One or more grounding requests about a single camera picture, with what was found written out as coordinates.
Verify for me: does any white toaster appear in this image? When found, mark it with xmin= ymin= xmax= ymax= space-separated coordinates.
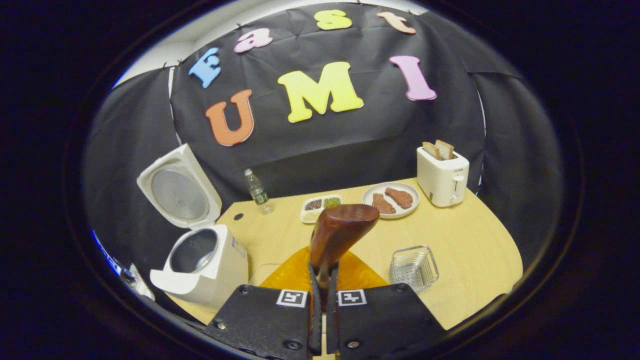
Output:
xmin=416 ymin=140 xmax=470 ymax=208

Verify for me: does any brown wooden spoon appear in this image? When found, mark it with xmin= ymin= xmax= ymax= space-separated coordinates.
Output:
xmin=309 ymin=203 xmax=381 ymax=356

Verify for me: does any white rice cooker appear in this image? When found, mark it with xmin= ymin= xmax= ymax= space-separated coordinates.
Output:
xmin=136 ymin=143 xmax=249 ymax=312

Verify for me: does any blue white screen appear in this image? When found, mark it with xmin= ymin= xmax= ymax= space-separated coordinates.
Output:
xmin=91 ymin=230 xmax=123 ymax=276

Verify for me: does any white round plate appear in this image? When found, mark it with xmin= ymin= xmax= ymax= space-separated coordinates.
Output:
xmin=362 ymin=181 xmax=420 ymax=219

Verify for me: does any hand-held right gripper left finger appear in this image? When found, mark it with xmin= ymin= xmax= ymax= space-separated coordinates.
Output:
xmin=205 ymin=247 xmax=323 ymax=360

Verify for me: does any brown meat piece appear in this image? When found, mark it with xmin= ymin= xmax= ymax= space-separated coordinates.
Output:
xmin=384 ymin=187 xmax=414 ymax=209
xmin=372 ymin=193 xmax=397 ymax=215

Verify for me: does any white divided grain tray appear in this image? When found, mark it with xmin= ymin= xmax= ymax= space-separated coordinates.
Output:
xmin=300 ymin=194 xmax=344 ymax=224

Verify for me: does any white device with cables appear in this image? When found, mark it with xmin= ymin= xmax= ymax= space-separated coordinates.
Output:
xmin=127 ymin=263 xmax=156 ymax=301

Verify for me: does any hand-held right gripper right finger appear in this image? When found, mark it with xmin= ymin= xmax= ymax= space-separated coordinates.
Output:
xmin=327 ymin=247 xmax=448 ymax=360

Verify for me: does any clear mesh chopstick holder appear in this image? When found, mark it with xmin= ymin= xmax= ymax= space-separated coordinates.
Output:
xmin=389 ymin=245 xmax=440 ymax=294

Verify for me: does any clear plastic water bottle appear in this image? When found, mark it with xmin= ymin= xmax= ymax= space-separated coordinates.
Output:
xmin=244 ymin=168 xmax=274 ymax=215

